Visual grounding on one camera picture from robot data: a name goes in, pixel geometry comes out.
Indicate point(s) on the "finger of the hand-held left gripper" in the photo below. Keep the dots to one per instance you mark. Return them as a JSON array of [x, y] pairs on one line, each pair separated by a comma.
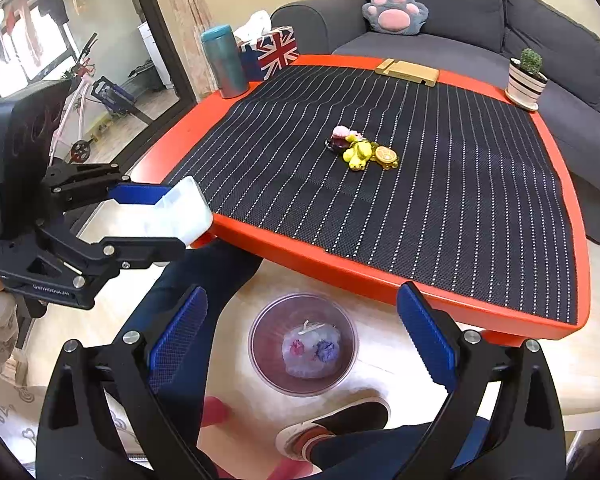
[[140, 250], [135, 193]]

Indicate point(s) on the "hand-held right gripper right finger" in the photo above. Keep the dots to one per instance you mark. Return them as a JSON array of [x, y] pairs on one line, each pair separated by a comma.
[[425, 340]]

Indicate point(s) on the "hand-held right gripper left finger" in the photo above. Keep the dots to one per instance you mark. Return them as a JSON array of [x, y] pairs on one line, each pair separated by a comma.
[[177, 340]]

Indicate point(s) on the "white compartment tray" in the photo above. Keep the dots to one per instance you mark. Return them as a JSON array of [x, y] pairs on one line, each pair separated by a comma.
[[190, 215]]

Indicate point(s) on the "pink waste bin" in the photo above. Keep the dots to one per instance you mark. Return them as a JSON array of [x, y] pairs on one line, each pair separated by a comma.
[[265, 340]]

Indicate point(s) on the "purple paper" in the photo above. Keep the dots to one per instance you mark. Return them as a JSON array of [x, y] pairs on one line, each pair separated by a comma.
[[325, 351]]

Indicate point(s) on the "pink paper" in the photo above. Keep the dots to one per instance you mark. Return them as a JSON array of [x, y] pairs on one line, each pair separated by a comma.
[[298, 348]]

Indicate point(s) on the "pink white kick scooter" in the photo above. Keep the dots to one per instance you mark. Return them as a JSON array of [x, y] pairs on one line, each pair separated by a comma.
[[81, 150]]

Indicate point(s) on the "pink blurred object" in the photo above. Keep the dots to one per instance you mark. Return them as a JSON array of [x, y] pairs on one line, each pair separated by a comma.
[[215, 410], [290, 471]]

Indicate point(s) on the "black folding cart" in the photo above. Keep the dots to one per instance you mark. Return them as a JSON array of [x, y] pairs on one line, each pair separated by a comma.
[[107, 92]]

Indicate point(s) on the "person's black shoe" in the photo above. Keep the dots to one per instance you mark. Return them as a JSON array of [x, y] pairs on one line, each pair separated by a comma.
[[350, 417]]

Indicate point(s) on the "black striped table mat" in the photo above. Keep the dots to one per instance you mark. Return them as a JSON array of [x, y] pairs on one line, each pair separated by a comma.
[[430, 220]]

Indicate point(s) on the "clear plastic bin bag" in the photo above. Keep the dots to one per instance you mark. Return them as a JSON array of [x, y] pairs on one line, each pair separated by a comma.
[[307, 367]]

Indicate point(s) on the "hanging red garment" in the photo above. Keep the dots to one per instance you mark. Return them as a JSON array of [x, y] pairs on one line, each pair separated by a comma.
[[17, 25]]

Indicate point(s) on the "white appliance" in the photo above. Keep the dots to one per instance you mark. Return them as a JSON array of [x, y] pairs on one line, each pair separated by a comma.
[[155, 55]]

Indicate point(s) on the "red table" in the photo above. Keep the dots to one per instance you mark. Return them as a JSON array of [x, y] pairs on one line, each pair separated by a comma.
[[300, 255]]

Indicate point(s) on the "hanging dark garment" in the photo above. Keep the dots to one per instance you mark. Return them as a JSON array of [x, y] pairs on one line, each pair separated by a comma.
[[50, 0]]

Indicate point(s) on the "teal thermos bottle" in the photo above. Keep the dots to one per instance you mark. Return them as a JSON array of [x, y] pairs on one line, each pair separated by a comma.
[[225, 65]]

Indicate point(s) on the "person's patterned white garment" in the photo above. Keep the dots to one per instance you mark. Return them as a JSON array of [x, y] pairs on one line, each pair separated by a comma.
[[10, 410]]

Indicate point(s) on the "beige patterned curtain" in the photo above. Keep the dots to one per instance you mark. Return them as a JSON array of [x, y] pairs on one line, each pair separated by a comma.
[[190, 20]]

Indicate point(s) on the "orange turtle toy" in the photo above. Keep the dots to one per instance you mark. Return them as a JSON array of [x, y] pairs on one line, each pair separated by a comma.
[[385, 155]]

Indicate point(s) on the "flag print tissue box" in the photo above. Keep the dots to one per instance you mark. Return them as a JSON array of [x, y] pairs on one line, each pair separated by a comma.
[[275, 52]]

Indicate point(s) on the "yellow duck toy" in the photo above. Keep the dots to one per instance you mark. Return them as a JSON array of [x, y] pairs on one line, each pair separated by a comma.
[[359, 152]]

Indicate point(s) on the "pink toy figure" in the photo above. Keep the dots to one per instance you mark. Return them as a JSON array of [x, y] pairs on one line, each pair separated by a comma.
[[341, 134]]

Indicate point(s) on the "wooden phone stand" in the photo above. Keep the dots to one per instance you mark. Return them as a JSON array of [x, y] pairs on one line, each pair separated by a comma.
[[410, 71]]

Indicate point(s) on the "cactus in striped pot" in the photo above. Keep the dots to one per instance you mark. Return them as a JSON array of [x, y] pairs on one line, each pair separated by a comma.
[[525, 85]]

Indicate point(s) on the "dark grey fabric sofa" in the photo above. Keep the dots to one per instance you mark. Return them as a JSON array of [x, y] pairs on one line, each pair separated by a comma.
[[455, 35]]

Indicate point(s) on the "grey pink paw cushion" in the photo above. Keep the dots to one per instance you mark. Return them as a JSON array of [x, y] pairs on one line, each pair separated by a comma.
[[395, 15]]

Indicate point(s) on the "black sliding door frame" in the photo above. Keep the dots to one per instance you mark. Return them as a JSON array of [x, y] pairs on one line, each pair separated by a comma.
[[155, 25]]

